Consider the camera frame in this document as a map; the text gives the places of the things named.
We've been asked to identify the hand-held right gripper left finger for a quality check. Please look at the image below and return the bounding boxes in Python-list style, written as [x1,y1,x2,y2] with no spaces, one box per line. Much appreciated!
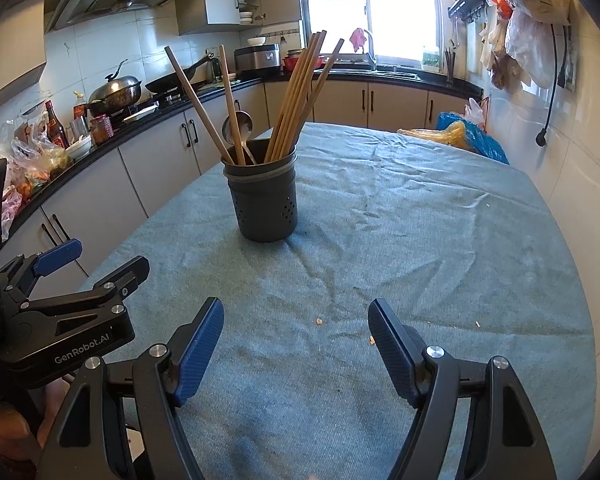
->
[37,296,226,480]

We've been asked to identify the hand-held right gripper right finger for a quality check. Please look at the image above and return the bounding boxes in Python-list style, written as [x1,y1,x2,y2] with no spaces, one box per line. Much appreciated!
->
[368,297,556,480]

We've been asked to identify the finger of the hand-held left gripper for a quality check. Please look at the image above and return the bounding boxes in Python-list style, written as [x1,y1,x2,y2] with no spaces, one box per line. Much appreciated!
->
[19,255,151,311]
[0,238,84,307]

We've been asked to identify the dark grey utensil holder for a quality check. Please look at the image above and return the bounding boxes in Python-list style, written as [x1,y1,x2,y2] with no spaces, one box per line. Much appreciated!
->
[221,138,299,244]

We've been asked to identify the single wooden chopstick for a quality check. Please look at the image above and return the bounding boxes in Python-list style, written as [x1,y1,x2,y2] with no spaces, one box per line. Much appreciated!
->
[164,45,235,165]
[218,43,246,166]

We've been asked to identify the metal spoon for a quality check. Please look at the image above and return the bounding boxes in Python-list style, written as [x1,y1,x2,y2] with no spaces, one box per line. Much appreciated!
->
[222,112,259,166]

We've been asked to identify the pile of wooden chopsticks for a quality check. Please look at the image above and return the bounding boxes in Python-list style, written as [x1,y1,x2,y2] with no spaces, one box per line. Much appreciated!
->
[263,31,346,164]

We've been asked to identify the person's left hand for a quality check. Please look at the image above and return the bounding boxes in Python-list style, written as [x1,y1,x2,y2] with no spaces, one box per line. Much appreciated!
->
[0,375,74,466]

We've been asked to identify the blue-grey table cloth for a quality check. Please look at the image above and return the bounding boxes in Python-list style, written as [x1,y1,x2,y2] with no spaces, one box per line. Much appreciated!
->
[80,122,599,480]

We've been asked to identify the beige base cabinets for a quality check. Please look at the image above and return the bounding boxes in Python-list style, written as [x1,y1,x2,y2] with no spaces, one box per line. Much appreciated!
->
[0,77,484,282]

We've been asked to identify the dark sauce bottle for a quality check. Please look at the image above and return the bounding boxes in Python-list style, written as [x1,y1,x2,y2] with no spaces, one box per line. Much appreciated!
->
[43,100,69,149]

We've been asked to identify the red jar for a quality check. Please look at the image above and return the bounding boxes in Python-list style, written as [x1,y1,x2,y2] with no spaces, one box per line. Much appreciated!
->
[89,113,114,145]

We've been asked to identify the steel pot with lid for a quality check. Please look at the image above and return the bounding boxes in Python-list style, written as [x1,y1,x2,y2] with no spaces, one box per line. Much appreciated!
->
[87,58,144,114]

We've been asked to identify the black frying pan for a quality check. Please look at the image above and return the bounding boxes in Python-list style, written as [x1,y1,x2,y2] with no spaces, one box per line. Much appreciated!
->
[143,52,215,95]

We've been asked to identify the yellow plastic bag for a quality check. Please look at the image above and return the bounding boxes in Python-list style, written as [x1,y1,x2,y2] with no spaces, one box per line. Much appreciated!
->
[397,120,469,149]

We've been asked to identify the blue plastic bag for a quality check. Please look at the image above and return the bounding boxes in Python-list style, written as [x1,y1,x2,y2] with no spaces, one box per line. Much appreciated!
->
[435,111,510,165]

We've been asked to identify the white plastic bag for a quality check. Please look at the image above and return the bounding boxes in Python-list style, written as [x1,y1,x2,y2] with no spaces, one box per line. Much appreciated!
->
[462,97,486,126]

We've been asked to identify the silver rice cooker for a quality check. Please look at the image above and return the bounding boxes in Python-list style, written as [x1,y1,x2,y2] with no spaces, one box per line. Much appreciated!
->
[233,43,284,80]

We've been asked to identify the red basin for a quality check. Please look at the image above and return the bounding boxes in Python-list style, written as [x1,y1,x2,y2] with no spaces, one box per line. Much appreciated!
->
[282,49,326,72]

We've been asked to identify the open dish shelf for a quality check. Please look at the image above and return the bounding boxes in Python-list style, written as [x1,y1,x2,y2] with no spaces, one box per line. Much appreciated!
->
[176,0,303,37]

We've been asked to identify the metal sink faucet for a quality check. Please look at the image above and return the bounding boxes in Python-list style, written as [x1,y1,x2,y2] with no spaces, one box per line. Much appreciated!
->
[362,28,379,72]

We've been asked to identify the clear hanging plastic bag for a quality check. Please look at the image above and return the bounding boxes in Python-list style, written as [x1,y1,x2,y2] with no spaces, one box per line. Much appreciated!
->
[504,7,566,90]

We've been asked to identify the kitchen window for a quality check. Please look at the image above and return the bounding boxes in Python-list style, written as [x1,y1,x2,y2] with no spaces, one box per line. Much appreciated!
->
[300,0,464,72]

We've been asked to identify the beige wall cabinets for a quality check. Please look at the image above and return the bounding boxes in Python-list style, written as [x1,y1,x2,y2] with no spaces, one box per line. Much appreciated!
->
[0,0,271,106]

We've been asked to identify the black power cable with plug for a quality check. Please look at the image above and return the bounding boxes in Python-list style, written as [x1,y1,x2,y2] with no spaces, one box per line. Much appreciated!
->
[535,22,574,149]

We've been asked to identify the black wall rack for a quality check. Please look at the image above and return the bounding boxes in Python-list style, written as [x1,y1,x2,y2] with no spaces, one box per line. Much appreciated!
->
[447,0,491,24]

